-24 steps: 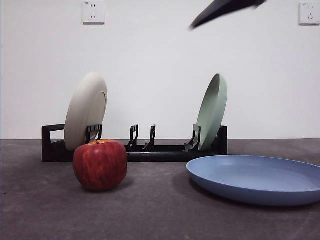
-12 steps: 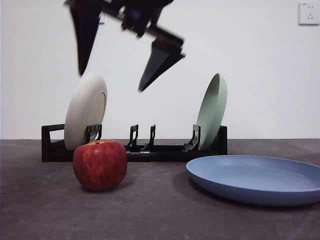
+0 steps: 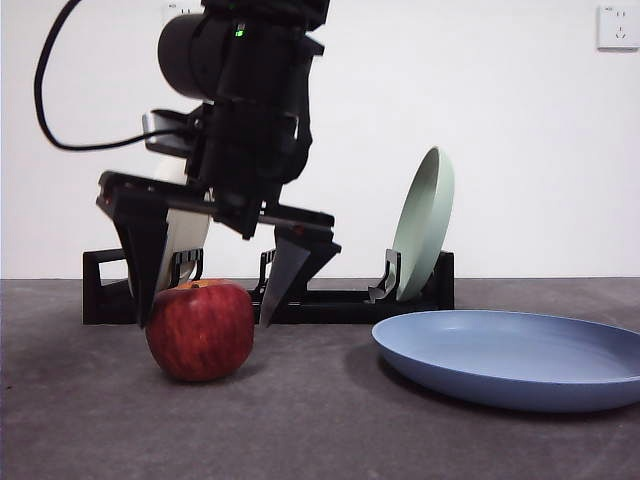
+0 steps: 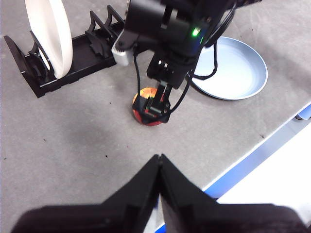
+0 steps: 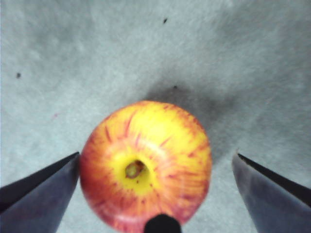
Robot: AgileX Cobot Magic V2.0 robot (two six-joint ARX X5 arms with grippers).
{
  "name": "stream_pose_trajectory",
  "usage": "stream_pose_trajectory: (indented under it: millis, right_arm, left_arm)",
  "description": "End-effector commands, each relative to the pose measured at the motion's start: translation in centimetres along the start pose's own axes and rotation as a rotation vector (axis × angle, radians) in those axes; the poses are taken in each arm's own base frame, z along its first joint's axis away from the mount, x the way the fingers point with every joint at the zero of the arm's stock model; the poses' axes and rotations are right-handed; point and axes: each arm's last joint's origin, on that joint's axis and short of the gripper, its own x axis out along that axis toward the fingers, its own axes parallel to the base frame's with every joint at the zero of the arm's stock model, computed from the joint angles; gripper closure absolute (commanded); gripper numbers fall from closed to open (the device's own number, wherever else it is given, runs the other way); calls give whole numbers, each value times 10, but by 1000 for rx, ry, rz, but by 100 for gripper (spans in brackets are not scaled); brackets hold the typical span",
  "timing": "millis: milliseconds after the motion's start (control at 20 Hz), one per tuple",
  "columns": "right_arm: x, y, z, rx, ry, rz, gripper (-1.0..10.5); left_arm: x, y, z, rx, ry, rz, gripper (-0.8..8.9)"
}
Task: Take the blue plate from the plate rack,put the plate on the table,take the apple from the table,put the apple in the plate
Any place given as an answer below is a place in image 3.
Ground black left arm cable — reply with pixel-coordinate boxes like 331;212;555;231
33;0;151;152

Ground blue plate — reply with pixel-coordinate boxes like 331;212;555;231
370;309;640;414

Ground cream plate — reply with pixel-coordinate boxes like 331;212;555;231
127;157;212;301

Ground red apple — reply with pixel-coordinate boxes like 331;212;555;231
145;279;255;384

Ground white wall socket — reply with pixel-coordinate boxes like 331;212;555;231
163;0;205;20
595;5;640;50

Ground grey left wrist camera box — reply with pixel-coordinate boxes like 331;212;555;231
142;109;204;157

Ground black plate rack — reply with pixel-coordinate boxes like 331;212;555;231
82;248;455;326

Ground green plate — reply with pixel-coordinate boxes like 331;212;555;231
390;146;456;303

